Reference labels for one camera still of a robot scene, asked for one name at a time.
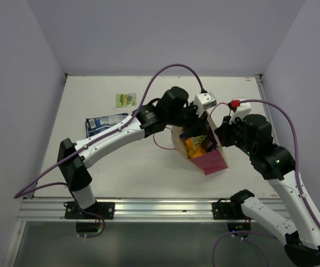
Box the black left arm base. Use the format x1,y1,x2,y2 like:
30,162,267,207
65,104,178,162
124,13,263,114
63,201,115,220

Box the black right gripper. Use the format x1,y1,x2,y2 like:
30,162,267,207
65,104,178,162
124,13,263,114
214,113,256,156

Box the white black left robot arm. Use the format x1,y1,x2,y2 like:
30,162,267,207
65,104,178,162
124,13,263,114
58,87,212,219

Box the purple Fox's candy bag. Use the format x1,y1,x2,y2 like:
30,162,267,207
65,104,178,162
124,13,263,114
206,130,219,152

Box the small blue snack packet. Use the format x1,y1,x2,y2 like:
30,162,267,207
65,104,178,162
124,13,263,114
179,132,189,139

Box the green Himalaya candy packet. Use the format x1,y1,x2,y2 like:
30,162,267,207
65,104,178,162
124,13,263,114
116,93,136,107

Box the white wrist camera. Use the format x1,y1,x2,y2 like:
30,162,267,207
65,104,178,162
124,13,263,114
193,92,217,114
228,97,252,124

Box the orange mango gummy bag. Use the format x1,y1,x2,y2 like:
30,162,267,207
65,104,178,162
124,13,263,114
185,138,206,159

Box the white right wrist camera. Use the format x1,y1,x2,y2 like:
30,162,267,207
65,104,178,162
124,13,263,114
228,97,252,124

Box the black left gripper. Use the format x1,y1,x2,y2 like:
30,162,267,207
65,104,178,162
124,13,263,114
166,101,209,138

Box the aluminium front mounting rail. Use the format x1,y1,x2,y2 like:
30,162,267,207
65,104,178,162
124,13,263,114
17,197,216,223

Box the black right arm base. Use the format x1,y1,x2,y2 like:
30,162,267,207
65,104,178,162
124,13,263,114
211,199,244,220

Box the large blue chips bag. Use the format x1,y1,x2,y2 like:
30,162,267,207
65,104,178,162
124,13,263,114
85,113,129,137

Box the aluminium table edge rail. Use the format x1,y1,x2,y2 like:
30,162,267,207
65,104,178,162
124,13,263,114
254,74,279,145

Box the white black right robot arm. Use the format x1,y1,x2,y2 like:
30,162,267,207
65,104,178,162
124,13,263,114
214,114,320,266

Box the cream pink paper cake bag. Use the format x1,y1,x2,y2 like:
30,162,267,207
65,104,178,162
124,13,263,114
152,102,229,176

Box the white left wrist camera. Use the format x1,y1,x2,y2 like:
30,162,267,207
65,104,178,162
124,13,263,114
193,92,217,114

